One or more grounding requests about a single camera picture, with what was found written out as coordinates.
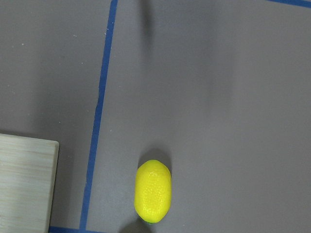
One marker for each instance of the wooden cutting board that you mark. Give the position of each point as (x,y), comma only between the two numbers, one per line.
(27,177)

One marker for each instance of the yellow lemon right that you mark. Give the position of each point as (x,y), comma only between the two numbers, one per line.
(153,191)

